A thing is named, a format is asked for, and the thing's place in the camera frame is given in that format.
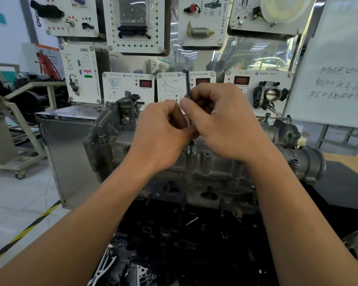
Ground white panel control module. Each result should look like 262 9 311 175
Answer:
103 0 166 54

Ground white panel brass filter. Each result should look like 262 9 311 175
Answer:
177 0 231 47

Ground person's left hand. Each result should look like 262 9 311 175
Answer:
125 100 199 176

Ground person's left forearm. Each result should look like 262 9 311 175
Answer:
0 160 156 286

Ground silver hex key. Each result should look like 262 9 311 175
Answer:
182 69 196 154

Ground white sensor training panel board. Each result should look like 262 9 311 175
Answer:
35 0 326 211

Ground grey wall cabinet orange strip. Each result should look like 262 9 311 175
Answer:
21 43 63 79

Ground white panel throttle body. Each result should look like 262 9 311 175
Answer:
224 69 294 118

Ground white panel yellow disc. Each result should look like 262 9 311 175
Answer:
228 0 317 36

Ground engine on beige stand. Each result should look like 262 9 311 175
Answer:
0 62 68 180

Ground large whiteboard on stand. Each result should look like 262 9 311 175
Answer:
283 0 358 155

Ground person's right forearm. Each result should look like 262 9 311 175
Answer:
244 151 358 286

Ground yellow blue disc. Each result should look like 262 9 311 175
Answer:
260 0 312 24

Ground black accelerator pedal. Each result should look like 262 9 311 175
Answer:
29 0 65 27

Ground white panel black lever sensor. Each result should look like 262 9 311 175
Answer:
102 71 155 112

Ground white panel green red labels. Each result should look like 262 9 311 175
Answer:
59 44 103 104

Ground person's right hand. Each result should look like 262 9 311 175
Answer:
179 82 286 170

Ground white panel curve graph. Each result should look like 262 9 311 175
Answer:
156 70 217 103

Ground red hoist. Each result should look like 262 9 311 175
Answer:
35 50 62 81

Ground black engine on trolley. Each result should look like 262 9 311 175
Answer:
0 70 69 124

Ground clear cased control module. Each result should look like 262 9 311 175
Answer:
117 0 154 39

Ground grey metal engine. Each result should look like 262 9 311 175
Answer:
83 91 327 218

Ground black throttle body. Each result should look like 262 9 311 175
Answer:
252 81 290 114

